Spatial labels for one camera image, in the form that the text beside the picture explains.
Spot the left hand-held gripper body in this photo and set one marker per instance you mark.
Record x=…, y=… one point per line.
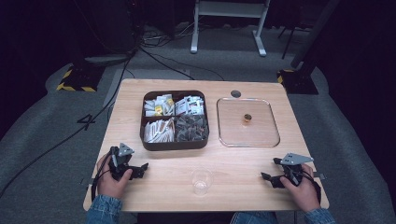
x=119, y=161

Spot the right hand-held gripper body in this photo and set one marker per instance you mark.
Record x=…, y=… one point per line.
x=293, y=169

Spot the person's left hand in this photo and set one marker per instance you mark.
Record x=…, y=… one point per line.
x=110, y=183

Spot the person's right hand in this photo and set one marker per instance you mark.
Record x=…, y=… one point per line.
x=303, y=191

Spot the brown four-compartment tray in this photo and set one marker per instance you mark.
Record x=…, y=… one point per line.
x=174, y=146

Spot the pile of white orange stick packets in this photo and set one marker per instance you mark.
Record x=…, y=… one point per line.
x=158, y=130

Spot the person's denim legs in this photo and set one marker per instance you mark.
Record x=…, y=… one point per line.
x=253, y=217

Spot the clear square plastic tray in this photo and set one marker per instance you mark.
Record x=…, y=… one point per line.
x=233, y=133

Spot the clear plastic cup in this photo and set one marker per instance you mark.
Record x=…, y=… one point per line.
x=201, y=182

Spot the pile of grey pyramid tea bags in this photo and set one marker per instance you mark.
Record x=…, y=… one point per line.
x=191, y=128

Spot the pile of white yellow packets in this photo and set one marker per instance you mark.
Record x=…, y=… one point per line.
x=158, y=105

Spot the pile of white red-label packets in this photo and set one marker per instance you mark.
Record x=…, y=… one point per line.
x=189, y=105

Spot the black yellow striped stand base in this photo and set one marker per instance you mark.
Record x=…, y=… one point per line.
x=79, y=77
x=297, y=81

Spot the grey round table grommet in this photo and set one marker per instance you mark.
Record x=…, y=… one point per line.
x=235, y=93

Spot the grey metal pole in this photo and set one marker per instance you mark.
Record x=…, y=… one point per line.
x=314, y=32

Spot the white metal stand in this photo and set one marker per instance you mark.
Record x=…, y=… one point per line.
x=229, y=9

